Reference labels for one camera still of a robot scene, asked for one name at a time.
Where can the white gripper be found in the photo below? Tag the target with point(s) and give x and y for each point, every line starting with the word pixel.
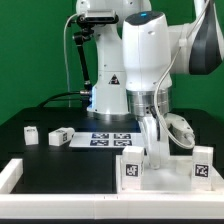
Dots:
pixel 156 137

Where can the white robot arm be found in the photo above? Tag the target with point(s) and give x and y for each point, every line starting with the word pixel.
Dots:
pixel 137 53

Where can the white U-shaped obstacle fence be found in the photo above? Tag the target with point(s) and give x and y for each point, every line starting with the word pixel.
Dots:
pixel 103 206

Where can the white tag base sheet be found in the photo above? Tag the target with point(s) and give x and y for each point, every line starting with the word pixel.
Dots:
pixel 105 140

